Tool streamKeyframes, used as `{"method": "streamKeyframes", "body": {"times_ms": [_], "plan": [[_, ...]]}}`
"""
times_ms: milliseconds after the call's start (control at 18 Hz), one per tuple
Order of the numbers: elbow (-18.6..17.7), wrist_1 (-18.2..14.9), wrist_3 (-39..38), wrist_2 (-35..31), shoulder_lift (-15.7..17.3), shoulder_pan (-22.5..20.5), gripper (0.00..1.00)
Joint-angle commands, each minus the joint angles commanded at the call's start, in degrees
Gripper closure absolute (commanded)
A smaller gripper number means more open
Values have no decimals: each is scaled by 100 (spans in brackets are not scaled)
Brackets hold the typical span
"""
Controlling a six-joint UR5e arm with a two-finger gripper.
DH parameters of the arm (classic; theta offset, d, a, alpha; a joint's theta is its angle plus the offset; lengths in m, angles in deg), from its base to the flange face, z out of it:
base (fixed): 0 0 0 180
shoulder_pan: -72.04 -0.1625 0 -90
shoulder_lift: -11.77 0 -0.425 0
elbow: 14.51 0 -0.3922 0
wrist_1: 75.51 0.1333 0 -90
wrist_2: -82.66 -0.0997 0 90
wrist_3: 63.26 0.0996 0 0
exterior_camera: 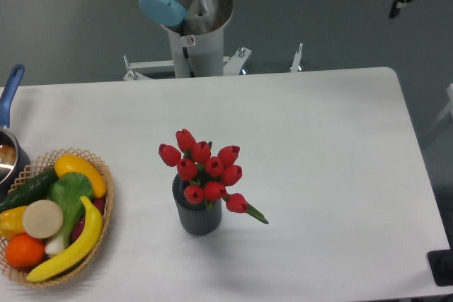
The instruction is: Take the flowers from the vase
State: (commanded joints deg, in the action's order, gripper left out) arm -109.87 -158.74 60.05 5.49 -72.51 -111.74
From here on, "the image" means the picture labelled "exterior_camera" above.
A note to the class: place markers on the red tulip bouquet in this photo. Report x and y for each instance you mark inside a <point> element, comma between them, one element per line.
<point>208,175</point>

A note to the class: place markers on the dark grey ribbed vase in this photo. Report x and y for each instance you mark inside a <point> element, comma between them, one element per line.
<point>195,219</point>

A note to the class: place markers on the black object at table edge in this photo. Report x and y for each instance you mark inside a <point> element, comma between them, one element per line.
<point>440,262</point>

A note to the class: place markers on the dark red vegetable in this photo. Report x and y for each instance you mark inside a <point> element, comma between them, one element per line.
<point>100,205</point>

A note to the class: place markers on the yellow squash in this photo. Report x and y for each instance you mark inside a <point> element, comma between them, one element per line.
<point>70,163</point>

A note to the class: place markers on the yellow banana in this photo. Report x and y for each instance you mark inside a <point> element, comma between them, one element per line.
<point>77,251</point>

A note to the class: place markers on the green bok choy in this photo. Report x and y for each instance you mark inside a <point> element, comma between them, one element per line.
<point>66,193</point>

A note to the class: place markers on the green cucumber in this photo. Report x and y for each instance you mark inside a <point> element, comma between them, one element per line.
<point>31,191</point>

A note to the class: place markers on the beige round disc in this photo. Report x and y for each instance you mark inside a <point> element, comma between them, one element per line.
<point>42,219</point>

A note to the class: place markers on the yellow bell pepper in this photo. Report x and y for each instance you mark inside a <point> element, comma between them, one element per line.
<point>12,222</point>

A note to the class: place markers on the orange fruit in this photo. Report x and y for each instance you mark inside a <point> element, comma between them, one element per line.
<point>24,251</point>

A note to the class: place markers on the woven wicker basket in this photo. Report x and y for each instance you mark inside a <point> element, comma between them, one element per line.
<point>38,166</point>

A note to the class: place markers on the white frame at right edge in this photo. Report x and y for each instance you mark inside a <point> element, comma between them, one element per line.
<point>441,121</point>

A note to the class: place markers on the blue handled saucepan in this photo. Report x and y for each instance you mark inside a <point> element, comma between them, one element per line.
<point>13,158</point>

